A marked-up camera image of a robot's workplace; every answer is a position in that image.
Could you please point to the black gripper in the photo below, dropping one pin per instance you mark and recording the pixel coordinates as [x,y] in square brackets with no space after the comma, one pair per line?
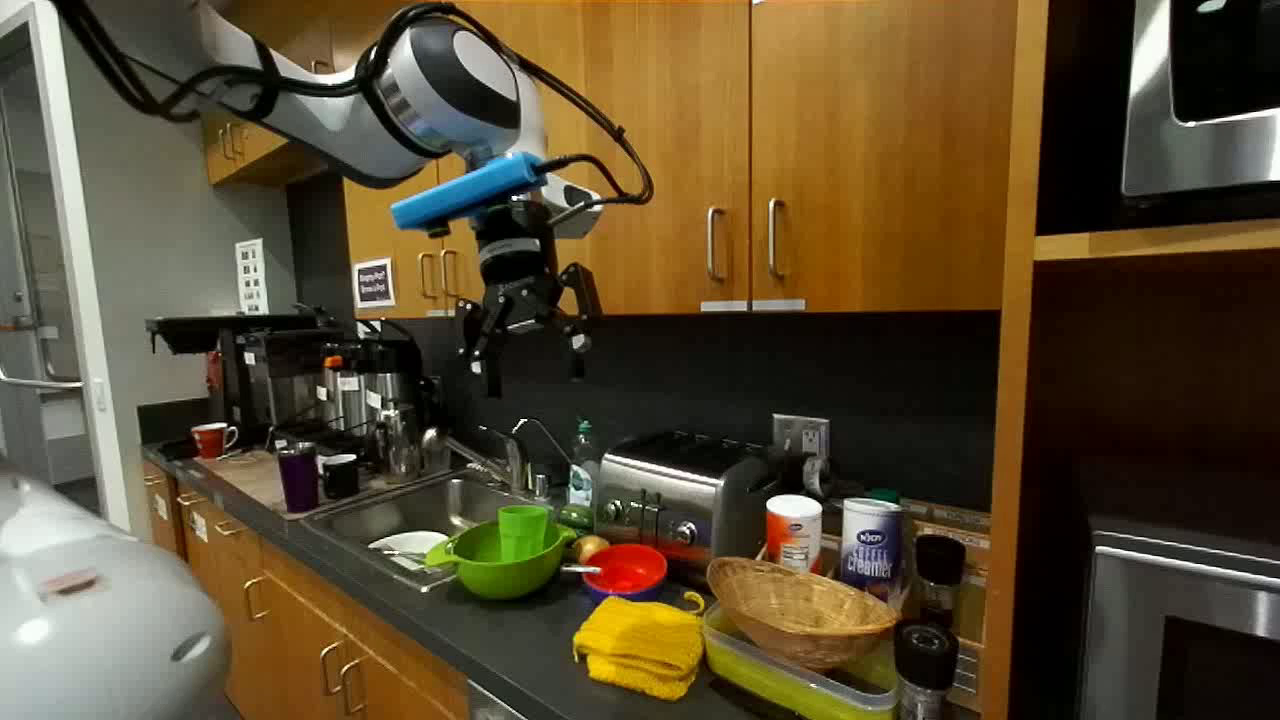
[518,267]

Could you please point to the yellow towel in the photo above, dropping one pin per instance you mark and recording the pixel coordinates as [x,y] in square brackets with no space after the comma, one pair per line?
[643,643]

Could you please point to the wooden upper cabinet door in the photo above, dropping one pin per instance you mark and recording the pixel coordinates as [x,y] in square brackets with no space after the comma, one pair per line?
[881,147]
[589,267]
[664,134]

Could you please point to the thin gooseneck water tap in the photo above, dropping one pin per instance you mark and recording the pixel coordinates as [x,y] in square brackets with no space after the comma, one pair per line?
[545,434]

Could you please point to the chrome sink faucet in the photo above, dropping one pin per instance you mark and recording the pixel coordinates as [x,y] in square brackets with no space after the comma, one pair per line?
[480,467]

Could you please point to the clear dish soap bottle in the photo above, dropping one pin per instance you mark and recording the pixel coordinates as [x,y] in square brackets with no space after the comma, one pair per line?
[582,483]

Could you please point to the wooden cabinet door with sign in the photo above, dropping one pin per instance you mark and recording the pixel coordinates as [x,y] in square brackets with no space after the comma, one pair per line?
[401,226]

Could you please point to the glass coffee carafe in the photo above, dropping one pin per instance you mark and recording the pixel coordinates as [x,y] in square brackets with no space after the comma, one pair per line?
[390,446]

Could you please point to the green plastic cup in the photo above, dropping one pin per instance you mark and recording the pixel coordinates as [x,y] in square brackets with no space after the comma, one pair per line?
[523,531]

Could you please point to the steel toaster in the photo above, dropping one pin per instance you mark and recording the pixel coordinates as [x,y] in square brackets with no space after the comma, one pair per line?
[682,494]

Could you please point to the stainless steel sink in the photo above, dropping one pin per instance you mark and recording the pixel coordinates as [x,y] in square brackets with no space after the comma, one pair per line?
[412,515]

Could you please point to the green plastic bowl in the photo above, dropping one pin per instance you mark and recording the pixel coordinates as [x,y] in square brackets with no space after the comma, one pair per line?
[503,574]

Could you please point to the black mug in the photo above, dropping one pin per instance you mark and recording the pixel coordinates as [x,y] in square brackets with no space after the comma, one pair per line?
[336,479]

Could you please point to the white plate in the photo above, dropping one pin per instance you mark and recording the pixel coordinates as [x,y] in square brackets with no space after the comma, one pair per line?
[404,547]

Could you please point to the purple mug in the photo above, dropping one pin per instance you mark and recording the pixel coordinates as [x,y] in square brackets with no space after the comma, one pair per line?
[297,479]

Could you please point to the black coffee brewer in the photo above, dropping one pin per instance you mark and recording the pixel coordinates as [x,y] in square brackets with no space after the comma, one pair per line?
[247,366]

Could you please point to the white and red canister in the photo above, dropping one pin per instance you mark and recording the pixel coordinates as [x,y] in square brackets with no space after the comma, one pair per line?
[793,533]

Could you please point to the red mug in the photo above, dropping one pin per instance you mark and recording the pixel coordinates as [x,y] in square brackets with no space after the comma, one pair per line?
[210,436]

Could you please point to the wooden base cabinet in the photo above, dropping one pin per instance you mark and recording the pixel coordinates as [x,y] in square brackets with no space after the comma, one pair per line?
[284,626]

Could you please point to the wicker basket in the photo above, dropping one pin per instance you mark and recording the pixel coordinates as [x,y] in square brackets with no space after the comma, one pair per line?
[803,612]

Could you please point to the white and blue canister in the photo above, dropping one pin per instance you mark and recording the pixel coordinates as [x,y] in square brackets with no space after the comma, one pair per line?
[868,542]

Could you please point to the yellow-green plastic container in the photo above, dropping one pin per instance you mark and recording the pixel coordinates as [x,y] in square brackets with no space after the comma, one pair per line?
[785,682]

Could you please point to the black pepper grinder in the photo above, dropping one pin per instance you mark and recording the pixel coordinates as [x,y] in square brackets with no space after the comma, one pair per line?
[927,664]
[943,574]

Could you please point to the wooden appliance shelf tower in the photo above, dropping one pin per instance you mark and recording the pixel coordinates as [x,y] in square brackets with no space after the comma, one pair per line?
[1014,400]

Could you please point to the steel countertop oven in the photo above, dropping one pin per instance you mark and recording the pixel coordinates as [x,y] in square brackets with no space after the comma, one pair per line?
[1172,626]

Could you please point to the steel microwave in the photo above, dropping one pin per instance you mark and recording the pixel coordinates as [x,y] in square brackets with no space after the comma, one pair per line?
[1201,93]

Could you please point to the white wall sign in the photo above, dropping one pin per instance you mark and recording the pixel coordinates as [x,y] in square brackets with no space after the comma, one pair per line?
[372,287]

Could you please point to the wall power outlet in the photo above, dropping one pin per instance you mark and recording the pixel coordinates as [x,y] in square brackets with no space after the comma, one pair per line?
[803,442]

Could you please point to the white wall notice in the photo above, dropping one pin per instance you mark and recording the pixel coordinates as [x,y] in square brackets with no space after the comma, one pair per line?
[255,277]

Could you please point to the white door frame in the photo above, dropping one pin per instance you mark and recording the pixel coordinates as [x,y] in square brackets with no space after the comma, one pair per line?
[80,267]

